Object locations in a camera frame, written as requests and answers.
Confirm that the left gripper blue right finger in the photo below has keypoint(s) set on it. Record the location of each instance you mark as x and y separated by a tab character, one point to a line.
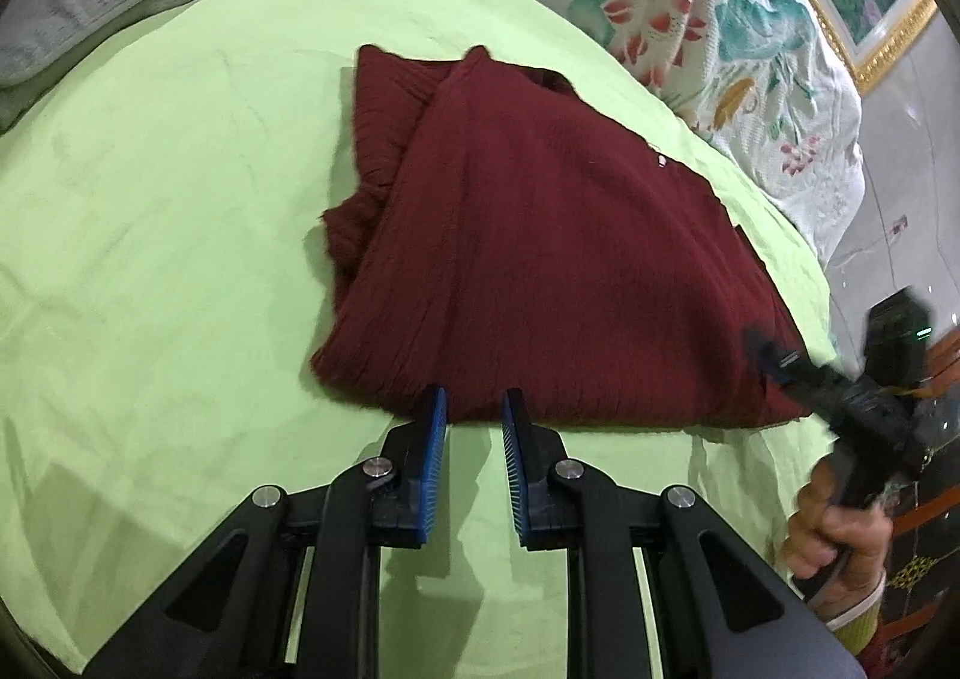
560	503

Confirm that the person's right hand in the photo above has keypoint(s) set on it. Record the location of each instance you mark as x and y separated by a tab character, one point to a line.
819	530

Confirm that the white floral lotus quilt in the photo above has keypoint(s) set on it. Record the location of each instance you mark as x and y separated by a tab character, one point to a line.
758	81

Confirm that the light green bed sheet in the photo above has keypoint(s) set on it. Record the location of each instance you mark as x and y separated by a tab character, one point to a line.
164	278

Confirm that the dark red knit hooded sweater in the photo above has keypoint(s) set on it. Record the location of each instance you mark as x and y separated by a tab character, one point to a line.
504	234

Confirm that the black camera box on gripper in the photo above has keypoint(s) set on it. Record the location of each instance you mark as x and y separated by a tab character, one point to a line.
897	340

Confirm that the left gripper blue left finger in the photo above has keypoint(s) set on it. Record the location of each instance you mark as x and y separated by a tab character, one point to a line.
385	501

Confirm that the red and yellow sleeve forearm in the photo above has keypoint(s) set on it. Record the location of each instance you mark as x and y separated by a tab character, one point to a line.
852	614

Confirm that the wooden glass door cabinet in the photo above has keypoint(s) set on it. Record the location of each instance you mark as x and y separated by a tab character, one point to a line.
923	562

